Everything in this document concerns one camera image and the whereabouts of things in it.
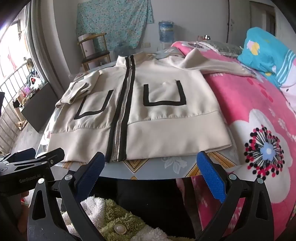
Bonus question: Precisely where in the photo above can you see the grey curtain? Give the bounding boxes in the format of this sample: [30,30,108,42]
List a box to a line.
[23,0,66,93]

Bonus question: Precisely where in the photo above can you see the green and white fuzzy robe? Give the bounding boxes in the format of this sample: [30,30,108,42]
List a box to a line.
[58,196,176,241]

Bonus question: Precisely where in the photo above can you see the wooden chair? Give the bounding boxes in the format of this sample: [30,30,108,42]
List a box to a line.
[77,32,111,71]

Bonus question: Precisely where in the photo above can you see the pink floral blanket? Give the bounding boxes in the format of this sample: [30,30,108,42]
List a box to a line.
[170,40,296,241]

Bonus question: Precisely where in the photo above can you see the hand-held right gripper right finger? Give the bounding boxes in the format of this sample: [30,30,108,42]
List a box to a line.
[196,151,274,241]

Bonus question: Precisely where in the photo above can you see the blue cartoon print pillow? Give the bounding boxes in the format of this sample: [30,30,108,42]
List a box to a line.
[238,27,296,93]

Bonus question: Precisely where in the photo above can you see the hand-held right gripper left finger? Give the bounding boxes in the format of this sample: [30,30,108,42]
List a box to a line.
[28,152,105,241]

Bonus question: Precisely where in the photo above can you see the grey glitter pillow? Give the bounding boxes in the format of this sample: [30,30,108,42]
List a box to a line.
[201,40,242,57]

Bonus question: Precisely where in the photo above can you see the blue water jug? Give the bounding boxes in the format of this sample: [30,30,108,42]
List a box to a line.
[158,20,175,43]

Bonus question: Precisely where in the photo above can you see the cream jacket with black trim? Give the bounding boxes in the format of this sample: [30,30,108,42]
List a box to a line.
[47,49,256,164]

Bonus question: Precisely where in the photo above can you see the dark grey cabinet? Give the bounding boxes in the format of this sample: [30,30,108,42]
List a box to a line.
[21,82,58,133]

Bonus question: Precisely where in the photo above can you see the metal window railing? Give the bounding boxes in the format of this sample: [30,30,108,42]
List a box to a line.
[0,61,35,153]

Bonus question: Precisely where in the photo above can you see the white door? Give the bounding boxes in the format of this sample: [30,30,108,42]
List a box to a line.
[249,2,277,38]

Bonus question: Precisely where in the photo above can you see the pile of small household clutter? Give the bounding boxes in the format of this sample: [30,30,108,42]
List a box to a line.
[23,59,45,93]

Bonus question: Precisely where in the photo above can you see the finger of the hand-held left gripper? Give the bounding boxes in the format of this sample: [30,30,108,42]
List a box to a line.
[14,149,65,168]
[0,148,36,163]

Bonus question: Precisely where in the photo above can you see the black pants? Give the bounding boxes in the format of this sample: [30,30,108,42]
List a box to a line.
[92,177,199,239]

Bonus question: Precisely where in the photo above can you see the black wall cable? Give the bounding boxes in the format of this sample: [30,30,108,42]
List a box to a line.
[227,0,232,45]

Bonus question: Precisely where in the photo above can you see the teal floral hanging cloth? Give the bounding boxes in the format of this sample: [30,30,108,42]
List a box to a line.
[76,0,154,50]

